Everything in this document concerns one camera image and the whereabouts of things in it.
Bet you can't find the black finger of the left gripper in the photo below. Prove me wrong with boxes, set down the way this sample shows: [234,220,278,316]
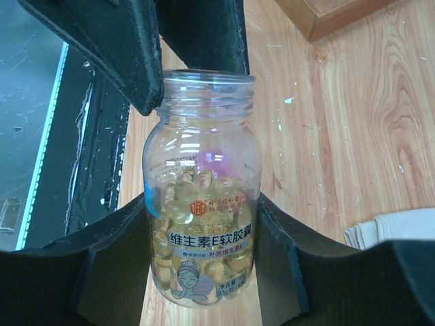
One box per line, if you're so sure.
[20,0,164,115]
[155,0,249,75]

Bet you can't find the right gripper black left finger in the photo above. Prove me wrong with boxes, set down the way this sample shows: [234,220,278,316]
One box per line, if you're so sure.
[1,195,150,325]

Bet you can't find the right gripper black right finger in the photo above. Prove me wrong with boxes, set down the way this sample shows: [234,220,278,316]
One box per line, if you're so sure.
[254,195,434,325]

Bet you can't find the clear bottle yellow capsules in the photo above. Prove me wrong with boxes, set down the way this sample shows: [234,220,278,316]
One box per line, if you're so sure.
[143,69,262,308]

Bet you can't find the pink weekly pill organizer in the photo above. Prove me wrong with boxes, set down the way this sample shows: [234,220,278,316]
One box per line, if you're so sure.
[196,150,234,178]

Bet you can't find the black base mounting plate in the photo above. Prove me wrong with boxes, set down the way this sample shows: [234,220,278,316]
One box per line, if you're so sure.
[1,40,130,251]

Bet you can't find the wooden compartment tray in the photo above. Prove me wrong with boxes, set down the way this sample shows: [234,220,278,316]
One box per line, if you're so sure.
[277,0,393,42]

